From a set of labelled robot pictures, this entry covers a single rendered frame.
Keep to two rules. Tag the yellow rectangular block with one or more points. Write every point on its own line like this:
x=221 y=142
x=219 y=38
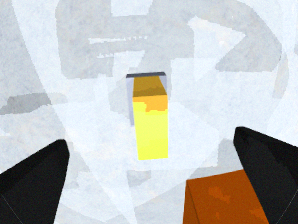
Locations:
x=151 y=115

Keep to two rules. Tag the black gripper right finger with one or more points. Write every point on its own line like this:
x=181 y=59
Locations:
x=271 y=165

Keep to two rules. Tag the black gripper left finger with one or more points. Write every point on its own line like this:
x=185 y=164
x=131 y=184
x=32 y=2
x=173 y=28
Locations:
x=30 y=190

